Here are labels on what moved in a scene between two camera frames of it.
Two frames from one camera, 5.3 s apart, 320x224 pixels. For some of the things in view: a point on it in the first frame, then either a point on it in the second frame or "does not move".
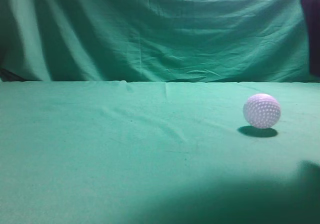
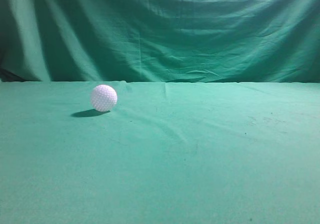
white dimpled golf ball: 261,110 → 104,98
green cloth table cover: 129,152 does not move
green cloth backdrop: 200,33 does not move
